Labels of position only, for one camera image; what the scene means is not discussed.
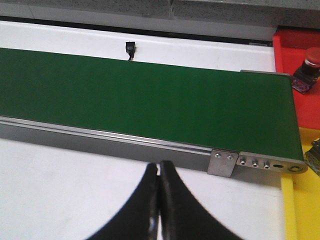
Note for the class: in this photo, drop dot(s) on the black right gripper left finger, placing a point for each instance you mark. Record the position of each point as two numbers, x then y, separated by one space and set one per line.
138 218

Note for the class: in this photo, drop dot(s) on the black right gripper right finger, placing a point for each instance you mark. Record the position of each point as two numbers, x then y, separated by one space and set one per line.
182 216

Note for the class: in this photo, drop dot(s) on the yellow mushroom push button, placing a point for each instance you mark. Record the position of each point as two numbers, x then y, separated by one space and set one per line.
312 156

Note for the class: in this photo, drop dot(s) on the red mushroom push button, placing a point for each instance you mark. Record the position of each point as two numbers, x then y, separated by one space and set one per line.
308 74

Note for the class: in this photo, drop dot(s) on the green conveyor belt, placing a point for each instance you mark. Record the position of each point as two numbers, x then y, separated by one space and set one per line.
201 119

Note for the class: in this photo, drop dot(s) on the yellow plastic tray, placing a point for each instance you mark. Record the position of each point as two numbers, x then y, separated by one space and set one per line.
301 205

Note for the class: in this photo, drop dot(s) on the red plastic tray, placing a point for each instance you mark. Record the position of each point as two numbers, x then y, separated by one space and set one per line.
290 47

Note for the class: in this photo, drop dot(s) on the grey stone counter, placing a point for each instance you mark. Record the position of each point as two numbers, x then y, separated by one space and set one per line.
244 19

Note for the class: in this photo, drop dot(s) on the black sensor with cable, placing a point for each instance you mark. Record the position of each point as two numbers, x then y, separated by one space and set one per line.
130 47

